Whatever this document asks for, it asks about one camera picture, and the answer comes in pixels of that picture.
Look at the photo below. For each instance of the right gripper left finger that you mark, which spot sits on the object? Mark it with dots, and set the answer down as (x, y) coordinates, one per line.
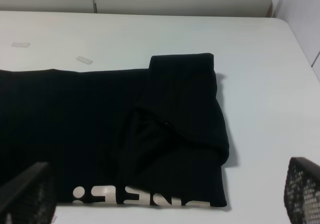
(30, 197)

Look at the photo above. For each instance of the black short sleeve t-shirt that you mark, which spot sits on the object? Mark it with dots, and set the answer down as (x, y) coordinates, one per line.
(159, 130)

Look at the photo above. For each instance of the clear tape marker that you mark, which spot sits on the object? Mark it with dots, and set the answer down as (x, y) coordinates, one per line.
(84, 60)
(20, 44)

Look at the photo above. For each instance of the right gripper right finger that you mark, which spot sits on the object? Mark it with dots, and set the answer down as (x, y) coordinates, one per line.
(302, 191)

